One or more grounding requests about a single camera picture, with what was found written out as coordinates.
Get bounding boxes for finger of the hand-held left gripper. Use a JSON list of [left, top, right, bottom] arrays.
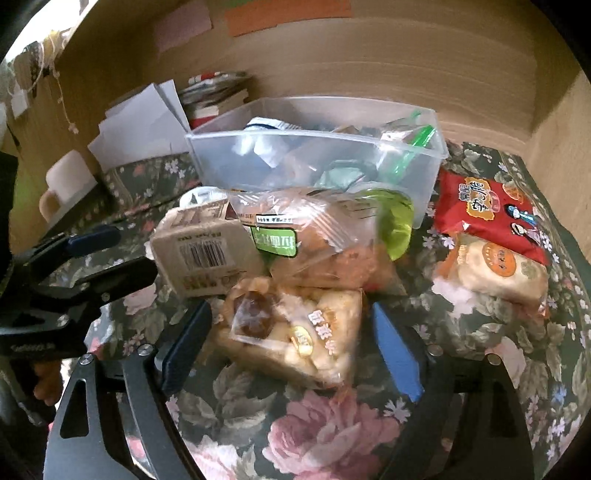
[[11, 225, 123, 284], [0, 256, 160, 328]]

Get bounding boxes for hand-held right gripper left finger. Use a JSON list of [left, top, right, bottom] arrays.
[[44, 299, 214, 480]]

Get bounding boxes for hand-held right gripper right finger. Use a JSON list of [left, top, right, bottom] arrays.
[[369, 300, 536, 480]]

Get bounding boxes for clear rice cracker packet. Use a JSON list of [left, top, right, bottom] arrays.
[[215, 277, 365, 388]]

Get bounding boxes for clear plastic container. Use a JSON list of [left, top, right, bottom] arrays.
[[185, 96, 448, 229]]

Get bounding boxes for person's left hand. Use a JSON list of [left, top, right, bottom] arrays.
[[32, 359, 63, 407]]

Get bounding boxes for white mug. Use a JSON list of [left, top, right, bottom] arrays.
[[39, 150, 100, 222]]

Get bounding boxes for brown drink carton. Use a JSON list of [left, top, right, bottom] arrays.
[[150, 200, 266, 298]]

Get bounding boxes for floral tablecloth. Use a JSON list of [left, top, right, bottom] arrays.
[[41, 141, 591, 480]]

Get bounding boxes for white folded papers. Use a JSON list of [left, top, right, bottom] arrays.
[[88, 79, 192, 174]]

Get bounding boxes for pale pastry packet orange label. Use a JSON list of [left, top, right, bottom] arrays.
[[431, 233, 550, 321]]

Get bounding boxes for green jelly cup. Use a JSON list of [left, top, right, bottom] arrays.
[[355, 187, 415, 261]]

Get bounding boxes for clear snack bag green label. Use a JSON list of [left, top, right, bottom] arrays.
[[228, 187, 407, 296]]

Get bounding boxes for red snack packet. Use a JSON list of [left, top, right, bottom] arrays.
[[434, 167, 552, 266]]

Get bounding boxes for stack of books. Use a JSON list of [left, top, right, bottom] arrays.
[[178, 70, 252, 130]]

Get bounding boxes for white packet blue trim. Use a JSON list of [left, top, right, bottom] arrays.
[[233, 116, 301, 167]]

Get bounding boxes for green striped packet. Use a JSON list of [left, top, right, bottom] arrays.
[[381, 110, 439, 181]]

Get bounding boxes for pink paper sheet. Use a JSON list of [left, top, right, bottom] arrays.
[[154, 0, 214, 52]]

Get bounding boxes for orange paper sheet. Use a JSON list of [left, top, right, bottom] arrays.
[[225, 0, 354, 38]]

